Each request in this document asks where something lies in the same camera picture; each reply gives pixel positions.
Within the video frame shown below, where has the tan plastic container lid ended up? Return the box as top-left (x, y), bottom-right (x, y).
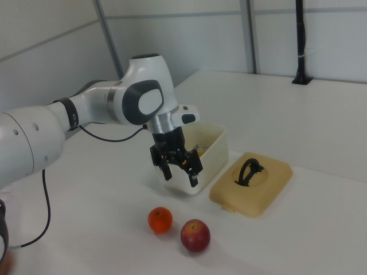
top-left (208, 151), bottom-right (294, 219)

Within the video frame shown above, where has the black pole with base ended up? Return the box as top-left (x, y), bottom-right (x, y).
top-left (291, 0), bottom-right (313, 85)

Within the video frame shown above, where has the red toy apple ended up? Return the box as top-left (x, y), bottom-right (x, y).
top-left (180, 219), bottom-right (212, 253)

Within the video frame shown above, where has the orange toy fruit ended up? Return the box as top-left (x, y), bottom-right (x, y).
top-left (147, 206), bottom-right (174, 234)

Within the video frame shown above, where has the grey partition post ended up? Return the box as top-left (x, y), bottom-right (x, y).
top-left (94, 0), bottom-right (123, 80)
top-left (240, 0), bottom-right (260, 74)

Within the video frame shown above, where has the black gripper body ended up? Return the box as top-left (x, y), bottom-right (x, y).
top-left (151, 127), bottom-right (188, 155)

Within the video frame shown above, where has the black lid handle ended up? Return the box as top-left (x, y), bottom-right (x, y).
top-left (234, 158), bottom-right (266, 187)

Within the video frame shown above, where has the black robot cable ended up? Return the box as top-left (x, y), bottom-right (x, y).
top-left (7, 123), bottom-right (148, 250)

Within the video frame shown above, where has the cream plastic container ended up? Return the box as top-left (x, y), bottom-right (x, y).
top-left (156, 120), bottom-right (230, 197)

